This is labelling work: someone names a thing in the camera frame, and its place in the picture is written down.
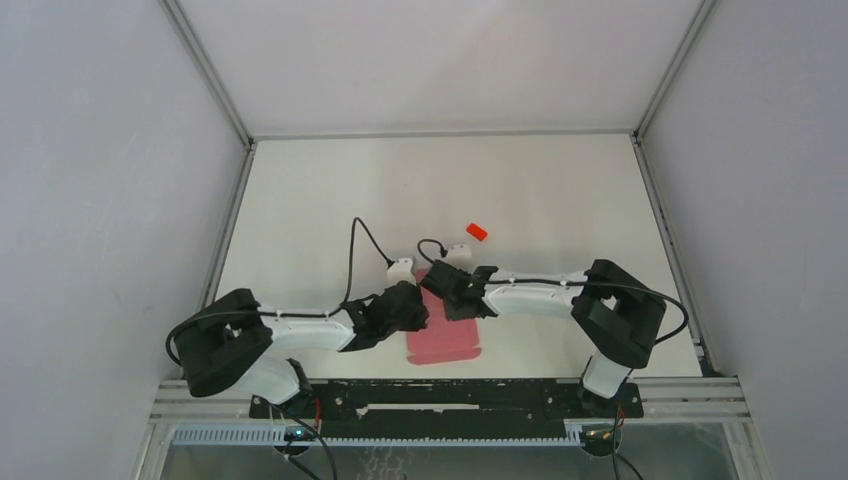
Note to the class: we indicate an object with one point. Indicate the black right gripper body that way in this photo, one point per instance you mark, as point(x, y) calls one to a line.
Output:
point(451, 312)

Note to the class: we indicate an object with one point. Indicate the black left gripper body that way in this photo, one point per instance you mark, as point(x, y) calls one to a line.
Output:
point(413, 322)

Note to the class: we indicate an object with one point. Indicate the pink cardboard box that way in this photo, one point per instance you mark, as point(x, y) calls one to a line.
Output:
point(442, 340)

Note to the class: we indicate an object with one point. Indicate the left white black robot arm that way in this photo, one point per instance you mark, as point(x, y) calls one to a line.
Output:
point(236, 343)

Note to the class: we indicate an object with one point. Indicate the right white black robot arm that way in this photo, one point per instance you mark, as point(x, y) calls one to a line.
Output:
point(619, 315)

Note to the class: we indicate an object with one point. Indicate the small orange block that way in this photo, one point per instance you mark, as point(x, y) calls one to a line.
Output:
point(477, 232)

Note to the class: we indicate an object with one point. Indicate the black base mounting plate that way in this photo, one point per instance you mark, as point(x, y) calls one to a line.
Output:
point(463, 424)

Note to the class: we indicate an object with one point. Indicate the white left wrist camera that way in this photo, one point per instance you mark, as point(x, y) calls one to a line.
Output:
point(401, 270)

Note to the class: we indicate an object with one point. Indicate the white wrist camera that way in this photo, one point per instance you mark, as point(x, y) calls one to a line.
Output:
point(401, 270)
point(458, 252)

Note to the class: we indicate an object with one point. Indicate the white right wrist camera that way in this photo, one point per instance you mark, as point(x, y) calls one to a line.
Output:
point(458, 252)

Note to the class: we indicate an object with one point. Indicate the white slotted cable duct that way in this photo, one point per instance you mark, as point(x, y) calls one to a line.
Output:
point(257, 435)

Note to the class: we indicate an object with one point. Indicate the aluminium front frame rail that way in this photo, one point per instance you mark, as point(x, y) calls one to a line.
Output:
point(653, 400)

